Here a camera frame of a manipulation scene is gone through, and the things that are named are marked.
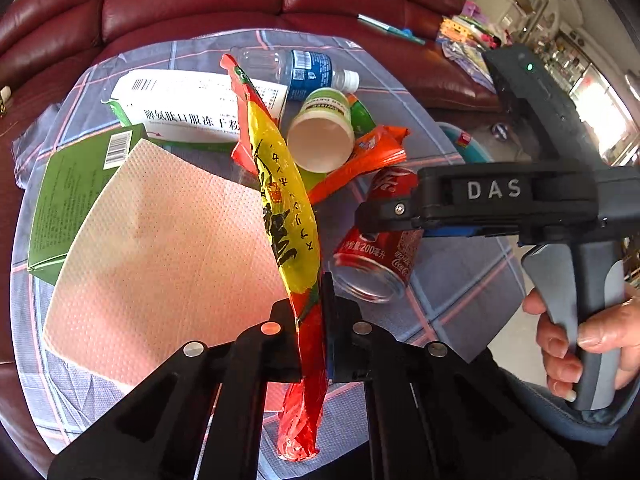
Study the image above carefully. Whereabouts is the green bottle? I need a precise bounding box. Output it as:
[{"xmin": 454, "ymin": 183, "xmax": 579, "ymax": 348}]
[{"xmin": 347, "ymin": 93, "xmax": 376, "ymax": 138}]

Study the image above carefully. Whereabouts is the teal book on sofa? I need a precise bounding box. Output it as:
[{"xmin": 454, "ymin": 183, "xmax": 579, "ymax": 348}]
[{"xmin": 357, "ymin": 14, "xmax": 425, "ymax": 46}]

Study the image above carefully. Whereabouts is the white paper towel sheet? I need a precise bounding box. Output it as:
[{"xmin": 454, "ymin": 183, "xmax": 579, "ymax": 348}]
[{"xmin": 43, "ymin": 141, "xmax": 285, "ymax": 386}]

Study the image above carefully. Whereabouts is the teal plastic trash bin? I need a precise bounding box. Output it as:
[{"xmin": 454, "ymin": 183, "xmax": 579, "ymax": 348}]
[{"xmin": 437, "ymin": 122, "xmax": 494, "ymax": 164}]

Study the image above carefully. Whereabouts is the white green paper cup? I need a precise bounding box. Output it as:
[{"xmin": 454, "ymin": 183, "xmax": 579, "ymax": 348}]
[{"xmin": 286, "ymin": 88, "xmax": 355, "ymax": 174}]

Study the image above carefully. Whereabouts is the person's right hand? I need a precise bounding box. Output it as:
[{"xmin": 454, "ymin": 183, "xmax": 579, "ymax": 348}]
[{"xmin": 523, "ymin": 284, "xmax": 640, "ymax": 401}]

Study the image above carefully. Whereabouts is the red cola can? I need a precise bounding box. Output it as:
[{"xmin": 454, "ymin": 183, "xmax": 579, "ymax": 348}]
[{"xmin": 330, "ymin": 166, "xmax": 422, "ymax": 304}]

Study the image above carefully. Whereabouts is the clear plastic water bottle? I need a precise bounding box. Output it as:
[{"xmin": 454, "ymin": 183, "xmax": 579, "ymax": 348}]
[{"xmin": 231, "ymin": 48, "xmax": 360, "ymax": 102}]

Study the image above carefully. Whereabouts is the red leather sofa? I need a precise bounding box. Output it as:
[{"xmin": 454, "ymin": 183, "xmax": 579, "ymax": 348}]
[{"xmin": 0, "ymin": 0, "xmax": 504, "ymax": 476}]

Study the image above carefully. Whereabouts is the white medicine box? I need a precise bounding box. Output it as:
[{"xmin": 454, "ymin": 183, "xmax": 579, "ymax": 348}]
[{"xmin": 108, "ymin": 68, "xmax": 290, "ymax": 146}]

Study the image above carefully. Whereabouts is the yellow red snack wrapper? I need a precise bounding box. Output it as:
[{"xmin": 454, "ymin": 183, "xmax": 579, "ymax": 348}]
[{"xmin": 220, "ymin": 54, "xmax": 328, "ymax": 462}]

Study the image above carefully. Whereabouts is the green cardboard box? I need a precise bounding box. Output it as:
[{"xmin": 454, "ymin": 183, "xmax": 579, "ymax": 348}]
[{"xmin": 27, "ymin": 124, "xmax": 146, "ymax": 285}]

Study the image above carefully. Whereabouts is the orange snack wrapper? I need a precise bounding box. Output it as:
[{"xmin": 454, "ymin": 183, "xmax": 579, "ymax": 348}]
[{"xmin": 307, "ymin": 126, "xmax": 410, "ymax": 205}]

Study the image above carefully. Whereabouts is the grey plaid cloth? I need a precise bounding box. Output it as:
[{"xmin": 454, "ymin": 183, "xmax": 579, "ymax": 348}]
[{"xmin": 1, "ymin": 26, "xmax": 525, "ymax": 474}]

